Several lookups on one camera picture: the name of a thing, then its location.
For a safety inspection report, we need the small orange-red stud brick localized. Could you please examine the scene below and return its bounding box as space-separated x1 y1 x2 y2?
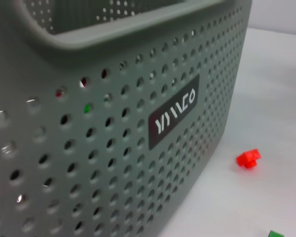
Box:
235 148 262 170

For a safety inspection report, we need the green notched brick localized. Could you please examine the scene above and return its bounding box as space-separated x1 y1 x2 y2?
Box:
267 229 285 237

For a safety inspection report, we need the grey perforated storage bin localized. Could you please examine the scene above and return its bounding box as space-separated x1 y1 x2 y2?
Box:
0 0 253 237

